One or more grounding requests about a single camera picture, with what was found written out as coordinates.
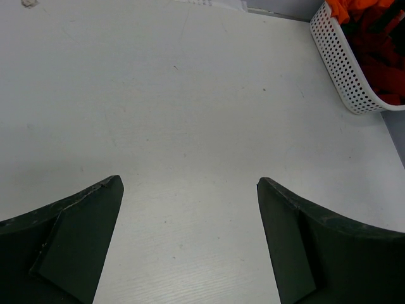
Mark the orange t shirt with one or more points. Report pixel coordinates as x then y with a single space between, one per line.
342 10

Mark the small white paper scrap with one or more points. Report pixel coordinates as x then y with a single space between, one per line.
29 3

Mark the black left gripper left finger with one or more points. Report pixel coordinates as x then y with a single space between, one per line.
56 253

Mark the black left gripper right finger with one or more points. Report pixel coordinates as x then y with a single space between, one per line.
320 256

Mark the white perforated plastic basket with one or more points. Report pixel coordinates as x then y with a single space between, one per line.
342 66

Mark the red t shirt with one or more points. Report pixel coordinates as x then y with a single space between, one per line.
377 56

